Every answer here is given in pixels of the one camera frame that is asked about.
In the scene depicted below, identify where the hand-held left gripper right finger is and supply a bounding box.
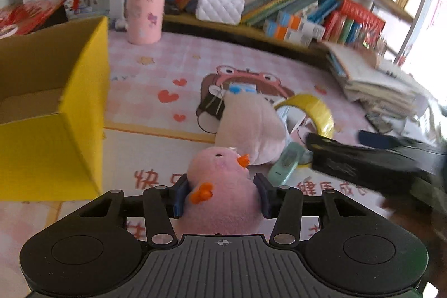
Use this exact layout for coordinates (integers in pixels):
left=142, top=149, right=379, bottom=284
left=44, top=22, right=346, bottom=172
left=254, top=173, right=368, bottom=247

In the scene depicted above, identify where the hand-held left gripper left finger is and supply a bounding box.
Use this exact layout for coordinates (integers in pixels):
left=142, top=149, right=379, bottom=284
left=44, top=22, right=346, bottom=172
left=79, top=176, right=191, bottom=248

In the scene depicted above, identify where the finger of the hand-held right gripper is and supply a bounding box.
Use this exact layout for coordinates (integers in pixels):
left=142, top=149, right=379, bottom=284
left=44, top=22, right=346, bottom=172
left=305, top=131, right=432, bottom=194
left=358, top=129, right=420, bottom=151

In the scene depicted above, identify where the pink chick plush toy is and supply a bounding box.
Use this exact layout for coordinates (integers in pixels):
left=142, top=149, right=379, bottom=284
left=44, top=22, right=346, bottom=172
left=180, top=146, right=266, bottom=236

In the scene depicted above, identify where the yellow tape roll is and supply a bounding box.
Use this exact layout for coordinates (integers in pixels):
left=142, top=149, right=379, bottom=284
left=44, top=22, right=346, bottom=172
left=274, top=93, right=336, bottom=140

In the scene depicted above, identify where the pink bear plush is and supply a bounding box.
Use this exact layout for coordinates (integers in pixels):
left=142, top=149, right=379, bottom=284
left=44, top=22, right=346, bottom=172
left=214, top=94, right=290, bottom=166

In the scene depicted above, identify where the yellow cardboard box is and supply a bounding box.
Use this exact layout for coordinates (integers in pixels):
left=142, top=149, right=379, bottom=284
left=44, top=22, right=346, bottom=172
left=0, top=16, right=110, bottom=202

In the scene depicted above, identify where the blue face mask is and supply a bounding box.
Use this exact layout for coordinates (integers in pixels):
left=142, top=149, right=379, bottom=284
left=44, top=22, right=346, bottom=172
left=228, top=82, right=260, bottom=97

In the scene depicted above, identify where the pile of small cartons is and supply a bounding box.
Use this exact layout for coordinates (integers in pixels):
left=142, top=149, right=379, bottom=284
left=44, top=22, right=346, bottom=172
left=263, top=11, right=326, bottom=48

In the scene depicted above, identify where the pink cylinder container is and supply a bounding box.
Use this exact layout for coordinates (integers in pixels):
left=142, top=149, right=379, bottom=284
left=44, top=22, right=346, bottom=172
left=125, top=0, right=168, bottom=44

